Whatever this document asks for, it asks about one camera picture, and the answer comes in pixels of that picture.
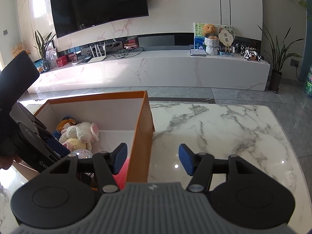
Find orange cardboard box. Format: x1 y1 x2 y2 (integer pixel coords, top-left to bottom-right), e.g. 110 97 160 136
27 91 154 183

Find red gift box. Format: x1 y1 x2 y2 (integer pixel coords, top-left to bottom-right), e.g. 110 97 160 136
56 56 68 67

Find white tv cabinet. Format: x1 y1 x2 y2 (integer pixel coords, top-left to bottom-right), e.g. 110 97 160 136
28 50 270 94

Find black television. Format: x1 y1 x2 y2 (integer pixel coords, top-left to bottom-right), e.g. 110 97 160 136
50 0 149 37

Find round paper fan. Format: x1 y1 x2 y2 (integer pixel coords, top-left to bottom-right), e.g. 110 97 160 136
218 24 236 53

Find bear plush blue uniform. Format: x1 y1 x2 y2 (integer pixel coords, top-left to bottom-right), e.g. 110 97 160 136
52 116 77 140

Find dark vase dried flowers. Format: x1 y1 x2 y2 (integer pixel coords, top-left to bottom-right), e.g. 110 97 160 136
12 41 31 58

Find crocheted white bunny doll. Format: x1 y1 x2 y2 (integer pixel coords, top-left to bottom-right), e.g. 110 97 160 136
59 122 99 152

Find glass vase green plant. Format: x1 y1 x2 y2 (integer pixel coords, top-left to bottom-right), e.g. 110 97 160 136
34 30 56 72

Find pink green fluffy ball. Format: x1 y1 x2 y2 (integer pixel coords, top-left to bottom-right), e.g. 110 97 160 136
113 157 129 190

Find white wifi router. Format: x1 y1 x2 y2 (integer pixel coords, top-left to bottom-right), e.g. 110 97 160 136
88 44 107 63

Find teddy bear in pot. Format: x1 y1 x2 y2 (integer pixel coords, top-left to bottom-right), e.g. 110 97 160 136
202 24 219 56

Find painted picture canvas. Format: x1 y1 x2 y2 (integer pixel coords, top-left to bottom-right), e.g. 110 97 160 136
194 23 205 50

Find blue water bottle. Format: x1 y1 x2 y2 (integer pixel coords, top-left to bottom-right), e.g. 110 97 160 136
304 66 312 98

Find potted green plant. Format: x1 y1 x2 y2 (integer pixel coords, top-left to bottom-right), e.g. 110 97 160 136
258 24 304 94

